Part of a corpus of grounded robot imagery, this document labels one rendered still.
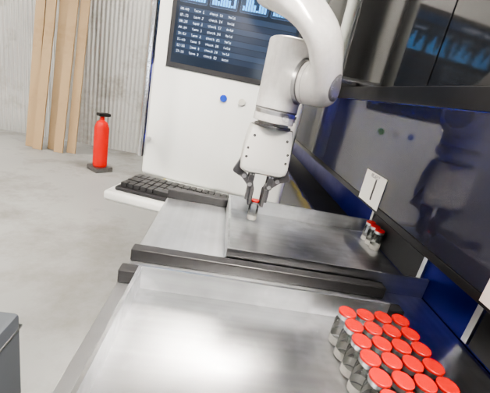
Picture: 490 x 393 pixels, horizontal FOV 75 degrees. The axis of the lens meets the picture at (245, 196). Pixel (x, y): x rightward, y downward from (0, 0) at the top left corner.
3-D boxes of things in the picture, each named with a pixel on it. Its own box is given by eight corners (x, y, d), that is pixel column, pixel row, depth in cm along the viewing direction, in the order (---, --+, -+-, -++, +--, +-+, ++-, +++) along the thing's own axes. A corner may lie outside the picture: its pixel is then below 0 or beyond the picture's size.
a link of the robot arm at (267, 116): (294, 113, 68) (290, 126, 69) (254, 104, 67) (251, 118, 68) (303, 116, 60) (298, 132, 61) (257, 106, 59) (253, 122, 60)
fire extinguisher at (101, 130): (115, 168, 369) (119, 114, 349) (108, 175, 344) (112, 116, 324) (90, 164, 364) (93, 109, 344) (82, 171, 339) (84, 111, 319)
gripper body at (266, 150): (294, 123, 69) (282, 172, 72) (248, 113, 67) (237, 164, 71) (301, 127, 61) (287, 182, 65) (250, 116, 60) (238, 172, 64)
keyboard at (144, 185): (254, 207, 102) (256, 200, 101) (248, 223, 89) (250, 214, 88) (137, 178, 105) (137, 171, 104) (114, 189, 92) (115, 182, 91)
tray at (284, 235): (362, 231, 78) (367, 218, 77) (421, 298, 54) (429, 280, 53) (226, 208, 75) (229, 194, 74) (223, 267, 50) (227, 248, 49)
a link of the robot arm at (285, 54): (307, 116, 64) (271, 107, 69) (326, 46, 60) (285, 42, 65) (285, 113, 58) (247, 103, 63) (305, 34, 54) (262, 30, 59)
